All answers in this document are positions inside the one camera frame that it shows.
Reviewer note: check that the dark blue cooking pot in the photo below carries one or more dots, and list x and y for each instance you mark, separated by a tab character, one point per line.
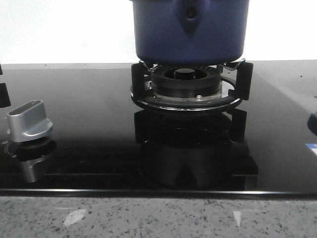
189	32

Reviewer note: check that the black pot support grate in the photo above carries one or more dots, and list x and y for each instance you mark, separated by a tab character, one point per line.
235	87

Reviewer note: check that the black left pot support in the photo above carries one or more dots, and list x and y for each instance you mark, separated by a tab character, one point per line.
4	96

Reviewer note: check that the black round gas burner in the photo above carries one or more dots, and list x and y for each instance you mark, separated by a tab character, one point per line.
184	82

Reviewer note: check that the black glass gas cooktop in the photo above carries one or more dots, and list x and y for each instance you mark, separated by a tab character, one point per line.
107	146

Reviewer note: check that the silver stove control knob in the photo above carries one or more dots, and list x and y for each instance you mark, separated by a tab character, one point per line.
29	132

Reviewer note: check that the blue white label sticker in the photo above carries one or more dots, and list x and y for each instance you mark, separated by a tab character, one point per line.
312	147

